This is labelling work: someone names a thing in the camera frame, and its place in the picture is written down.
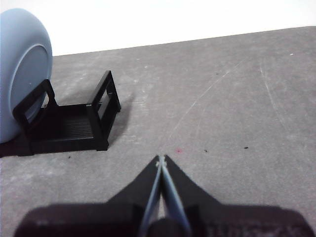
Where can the black plastic plate rack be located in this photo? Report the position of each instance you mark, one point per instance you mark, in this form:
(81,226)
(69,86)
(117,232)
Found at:
(66,128)

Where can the blue round plate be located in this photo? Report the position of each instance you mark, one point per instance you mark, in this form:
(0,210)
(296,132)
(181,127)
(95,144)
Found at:
(22,61)

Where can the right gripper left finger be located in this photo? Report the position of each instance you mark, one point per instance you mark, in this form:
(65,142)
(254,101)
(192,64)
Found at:
(98,219)

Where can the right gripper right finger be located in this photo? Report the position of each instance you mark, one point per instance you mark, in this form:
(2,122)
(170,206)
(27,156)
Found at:
(234,221)

